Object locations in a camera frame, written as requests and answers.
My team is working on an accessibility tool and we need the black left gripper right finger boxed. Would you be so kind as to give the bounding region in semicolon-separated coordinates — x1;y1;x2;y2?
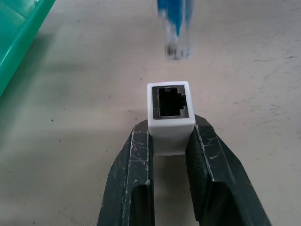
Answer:
185;113;273;226

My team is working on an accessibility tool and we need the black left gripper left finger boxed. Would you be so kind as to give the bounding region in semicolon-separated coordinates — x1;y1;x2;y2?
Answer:
96;119;155;226

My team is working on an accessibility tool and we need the white network coupler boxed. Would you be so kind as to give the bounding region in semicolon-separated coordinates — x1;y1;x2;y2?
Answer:
147;81;197;157

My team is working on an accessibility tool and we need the blue network cable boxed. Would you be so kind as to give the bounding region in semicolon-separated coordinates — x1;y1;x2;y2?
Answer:
157;0;197;61

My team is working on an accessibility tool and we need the green plastic bin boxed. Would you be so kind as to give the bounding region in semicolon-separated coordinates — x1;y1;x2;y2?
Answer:
0;0;56;97

